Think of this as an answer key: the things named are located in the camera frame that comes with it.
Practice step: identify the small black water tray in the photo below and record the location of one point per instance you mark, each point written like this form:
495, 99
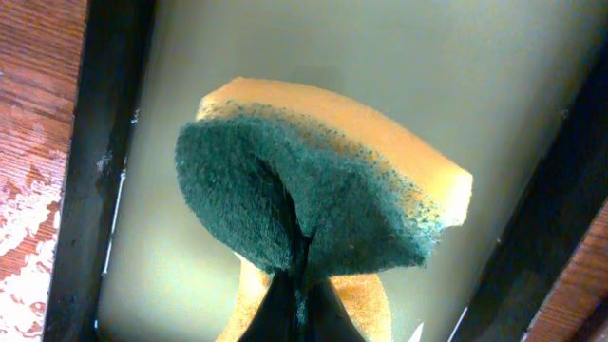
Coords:
493, 85

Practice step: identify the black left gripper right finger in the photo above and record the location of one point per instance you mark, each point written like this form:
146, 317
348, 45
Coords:
320, 314

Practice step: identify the green and yellow sponge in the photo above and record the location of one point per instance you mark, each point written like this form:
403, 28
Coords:
370, 195

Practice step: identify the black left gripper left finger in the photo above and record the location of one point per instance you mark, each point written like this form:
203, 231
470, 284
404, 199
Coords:
274, 243

